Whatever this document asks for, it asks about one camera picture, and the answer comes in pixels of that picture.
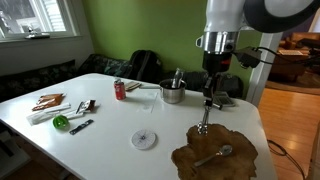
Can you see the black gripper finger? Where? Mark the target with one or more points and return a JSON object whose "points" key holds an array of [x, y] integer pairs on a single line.
{"points": [[209, 89]]}

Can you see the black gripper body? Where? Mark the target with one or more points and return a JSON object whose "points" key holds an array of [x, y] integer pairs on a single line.
{"points": [[214, 64]]}

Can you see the silver spoon with beaded handle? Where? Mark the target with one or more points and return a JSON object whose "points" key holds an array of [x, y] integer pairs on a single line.
{"points": [[203, 124]]}

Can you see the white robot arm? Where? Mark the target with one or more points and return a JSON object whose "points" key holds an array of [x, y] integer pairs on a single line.
{"points": [[224, 21]]}

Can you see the utensils standing in pot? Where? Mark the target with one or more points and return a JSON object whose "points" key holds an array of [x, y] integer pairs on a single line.
{"points": [[176, 81]]}

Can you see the stainless steel pot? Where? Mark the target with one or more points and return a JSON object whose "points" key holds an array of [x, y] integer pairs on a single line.
{"points": [[172, 95]]}

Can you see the silver spoon on plate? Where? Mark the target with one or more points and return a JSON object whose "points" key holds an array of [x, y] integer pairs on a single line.
{"points": [[225, 150]]}

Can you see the wooden leaf-shaped plate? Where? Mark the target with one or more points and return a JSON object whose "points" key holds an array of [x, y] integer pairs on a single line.
{"points": [[238, 165]]}

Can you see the grey desk calculator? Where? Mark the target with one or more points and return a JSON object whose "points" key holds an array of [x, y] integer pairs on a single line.
{"points": [[222, 98]]}

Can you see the black backpack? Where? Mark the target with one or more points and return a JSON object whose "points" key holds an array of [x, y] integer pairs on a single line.
{"points": [[144, 65]]}

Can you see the red soda can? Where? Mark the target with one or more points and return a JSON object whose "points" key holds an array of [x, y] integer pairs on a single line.
{"points": [[119, 87]]}

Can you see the floral dark back cushion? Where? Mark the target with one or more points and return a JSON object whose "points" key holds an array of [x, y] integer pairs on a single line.
{"points": [[97, 63]]}

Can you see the brown wrapped snack bar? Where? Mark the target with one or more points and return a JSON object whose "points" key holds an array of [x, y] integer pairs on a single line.
{"points": [[85, 106]]}

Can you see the dark flat strip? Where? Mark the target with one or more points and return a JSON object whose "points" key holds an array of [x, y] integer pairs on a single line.
{"points": [[81, 126]]}

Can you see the green round plastic object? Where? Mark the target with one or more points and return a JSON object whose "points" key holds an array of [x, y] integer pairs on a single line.
{"points": [[60, 122]]}

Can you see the white wrapped packet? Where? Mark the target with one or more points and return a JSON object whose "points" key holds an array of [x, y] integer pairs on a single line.
{"points": [[49, 113]]}

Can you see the orange snack packet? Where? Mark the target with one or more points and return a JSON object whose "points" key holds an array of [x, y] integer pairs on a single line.
{"points": [[47, 101]]}

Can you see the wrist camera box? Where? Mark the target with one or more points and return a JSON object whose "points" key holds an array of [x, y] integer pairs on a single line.
{"points": [[248, 57]]}

